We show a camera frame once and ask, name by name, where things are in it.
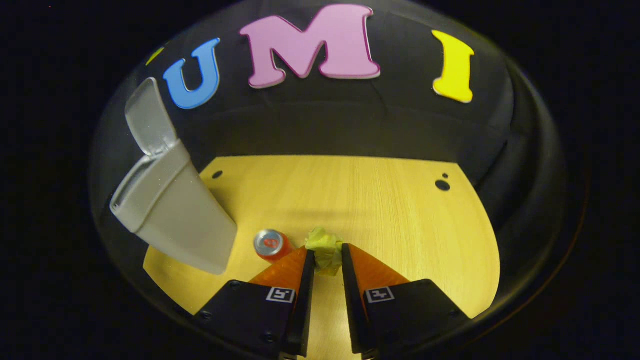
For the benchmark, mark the white desktop garbage bin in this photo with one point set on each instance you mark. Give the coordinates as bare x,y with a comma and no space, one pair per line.
175,215

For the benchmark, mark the wooden desktop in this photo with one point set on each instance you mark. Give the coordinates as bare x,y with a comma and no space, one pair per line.
375,210

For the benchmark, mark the yellow paper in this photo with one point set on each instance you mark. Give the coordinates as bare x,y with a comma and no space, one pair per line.
325,247

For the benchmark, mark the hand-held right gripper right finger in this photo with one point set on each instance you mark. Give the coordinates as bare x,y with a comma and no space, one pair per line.
355,310

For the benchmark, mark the black backdrop cloth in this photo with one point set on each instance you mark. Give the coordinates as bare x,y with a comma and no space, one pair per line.
325,120

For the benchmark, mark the red pop can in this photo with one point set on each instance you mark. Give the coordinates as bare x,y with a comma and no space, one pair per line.
272,245

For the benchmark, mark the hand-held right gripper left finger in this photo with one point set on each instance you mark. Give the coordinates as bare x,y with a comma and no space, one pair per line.
300,310

